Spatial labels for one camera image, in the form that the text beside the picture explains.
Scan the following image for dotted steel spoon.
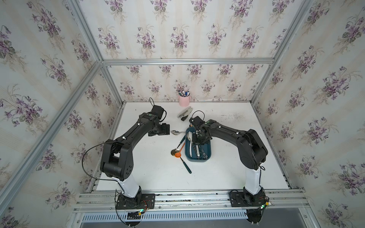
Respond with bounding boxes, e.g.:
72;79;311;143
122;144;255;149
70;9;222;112
195;144;200;158

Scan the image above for white plastic spoon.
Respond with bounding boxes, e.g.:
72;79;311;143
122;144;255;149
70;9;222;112
187;132;193;158

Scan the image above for steel spoon pink handle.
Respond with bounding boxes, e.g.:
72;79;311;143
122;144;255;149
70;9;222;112
171;130;185;135

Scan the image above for steel spoon green handle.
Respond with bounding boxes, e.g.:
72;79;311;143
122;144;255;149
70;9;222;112
198;145;208;160

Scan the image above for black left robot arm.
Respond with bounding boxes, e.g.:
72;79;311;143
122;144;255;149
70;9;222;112
100;110;169;199

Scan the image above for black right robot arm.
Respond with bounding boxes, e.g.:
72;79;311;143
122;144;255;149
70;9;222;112
189;116;268;196

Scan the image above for teal plastic storage box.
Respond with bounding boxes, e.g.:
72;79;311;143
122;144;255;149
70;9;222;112
184;127;212;162

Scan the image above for orange plastic spoon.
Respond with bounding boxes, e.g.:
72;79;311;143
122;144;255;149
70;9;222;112
175;143;185;158

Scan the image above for pink pen cup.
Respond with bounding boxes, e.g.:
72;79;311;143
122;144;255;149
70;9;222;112
178;96;190;107

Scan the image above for pens in cup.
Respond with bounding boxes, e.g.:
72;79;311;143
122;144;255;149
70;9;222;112
177;87;190;97

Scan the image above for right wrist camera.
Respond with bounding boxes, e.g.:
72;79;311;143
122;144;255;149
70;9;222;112
189;116;205;131

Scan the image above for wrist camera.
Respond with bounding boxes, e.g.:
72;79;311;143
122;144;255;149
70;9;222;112
189;116;205;131
150;104;167;123

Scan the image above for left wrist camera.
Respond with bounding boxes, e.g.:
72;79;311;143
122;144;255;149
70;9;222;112
150;104;167;123

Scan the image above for gold spoon green handle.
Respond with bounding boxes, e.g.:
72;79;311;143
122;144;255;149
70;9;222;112
180;157;192;174
171;136;186;156

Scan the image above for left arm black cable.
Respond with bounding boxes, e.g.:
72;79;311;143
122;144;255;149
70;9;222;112
81;141;120;183

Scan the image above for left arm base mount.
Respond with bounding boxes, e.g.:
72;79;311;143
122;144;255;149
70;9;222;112
116;193;156;210

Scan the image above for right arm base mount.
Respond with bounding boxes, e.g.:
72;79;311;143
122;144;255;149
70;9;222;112
229;188;270;209

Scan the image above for white slotted cable duct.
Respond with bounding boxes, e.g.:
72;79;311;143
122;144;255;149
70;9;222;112
81;209;248;223

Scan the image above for aluminium rail frame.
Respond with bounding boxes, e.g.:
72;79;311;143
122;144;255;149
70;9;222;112
67;189;320;228

